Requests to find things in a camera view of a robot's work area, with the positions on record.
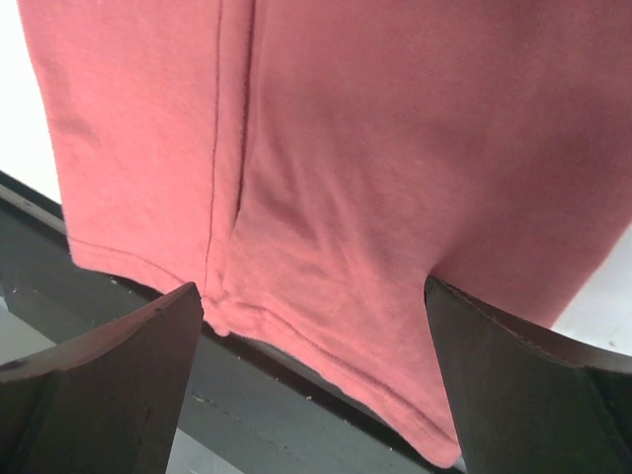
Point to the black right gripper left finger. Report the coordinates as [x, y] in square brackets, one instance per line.
[108, 401]

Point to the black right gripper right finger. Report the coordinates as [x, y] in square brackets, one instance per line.
[523, 398]

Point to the pink t-shirt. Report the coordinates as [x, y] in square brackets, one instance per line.
[309, 164]

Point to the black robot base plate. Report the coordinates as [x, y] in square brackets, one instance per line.
[249, 408]

